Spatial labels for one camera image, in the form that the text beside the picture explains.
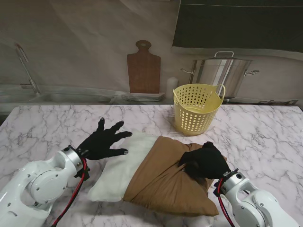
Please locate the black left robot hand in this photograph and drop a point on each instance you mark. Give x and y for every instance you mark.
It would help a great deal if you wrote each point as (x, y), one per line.
(99, 146)

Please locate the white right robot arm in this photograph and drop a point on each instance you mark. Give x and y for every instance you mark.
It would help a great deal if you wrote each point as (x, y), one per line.
(253, 203)

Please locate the brown pillowcase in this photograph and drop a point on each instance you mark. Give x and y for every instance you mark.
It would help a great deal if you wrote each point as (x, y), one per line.
(165, 179)

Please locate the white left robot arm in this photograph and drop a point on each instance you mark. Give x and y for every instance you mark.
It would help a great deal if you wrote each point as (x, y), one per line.
(40, 184)

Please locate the white pillow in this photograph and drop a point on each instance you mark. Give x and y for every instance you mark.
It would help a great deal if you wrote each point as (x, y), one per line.
(120, 170)

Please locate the brown wooden cutting board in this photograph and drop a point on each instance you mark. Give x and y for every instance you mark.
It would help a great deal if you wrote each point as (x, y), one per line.
(143, 71)

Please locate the yellow perforated laundry basket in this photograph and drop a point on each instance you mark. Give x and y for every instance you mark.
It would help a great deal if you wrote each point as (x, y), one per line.
(196, 111)

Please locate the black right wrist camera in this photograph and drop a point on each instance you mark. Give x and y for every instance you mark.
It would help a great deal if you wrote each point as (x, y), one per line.
(219, 188)

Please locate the chrome kitchen faucet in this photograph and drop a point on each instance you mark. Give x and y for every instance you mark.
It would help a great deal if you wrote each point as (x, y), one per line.
(26, 66)

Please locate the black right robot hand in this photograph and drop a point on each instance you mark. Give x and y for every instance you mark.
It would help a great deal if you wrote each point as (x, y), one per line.
(208, 163)

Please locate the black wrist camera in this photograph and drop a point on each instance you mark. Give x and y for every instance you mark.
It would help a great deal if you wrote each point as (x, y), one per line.
(219, 188)
(82, 173)

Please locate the stack of white plates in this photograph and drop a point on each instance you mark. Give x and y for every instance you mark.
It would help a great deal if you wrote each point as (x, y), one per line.
(142, 97)

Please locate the dark wall panel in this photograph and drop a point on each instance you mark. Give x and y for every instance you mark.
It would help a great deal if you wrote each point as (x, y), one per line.
(236, 23)

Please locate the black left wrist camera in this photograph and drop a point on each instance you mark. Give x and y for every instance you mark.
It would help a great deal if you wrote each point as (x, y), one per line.
(82, 173)

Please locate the large steel stock pot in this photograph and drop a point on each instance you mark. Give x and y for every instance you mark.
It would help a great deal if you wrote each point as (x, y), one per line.
(220, 75)

